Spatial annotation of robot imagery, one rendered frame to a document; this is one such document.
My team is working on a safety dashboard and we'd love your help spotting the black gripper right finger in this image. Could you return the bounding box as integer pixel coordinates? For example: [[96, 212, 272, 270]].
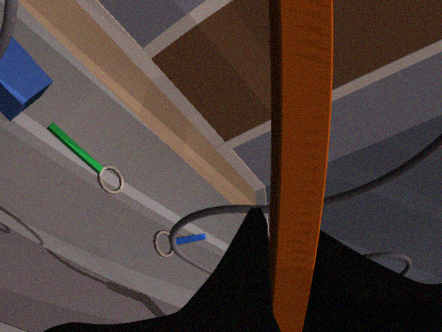
[[302, 229, 442, 332]]

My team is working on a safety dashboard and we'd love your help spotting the blue rectangular block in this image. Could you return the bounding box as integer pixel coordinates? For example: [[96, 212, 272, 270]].
[[0, 36, 53, 121]]

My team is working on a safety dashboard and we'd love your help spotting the blue handle with beige ring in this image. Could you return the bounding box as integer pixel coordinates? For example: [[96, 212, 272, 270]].
[[154, 230, 206, 258]]

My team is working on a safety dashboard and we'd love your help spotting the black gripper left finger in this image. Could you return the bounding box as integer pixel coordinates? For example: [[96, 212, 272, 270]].
[[44, 207, 281, 332]]

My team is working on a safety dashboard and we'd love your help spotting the grey loop with green handle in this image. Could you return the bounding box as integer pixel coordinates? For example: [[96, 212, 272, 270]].
[[48, 122, 124, 194]]

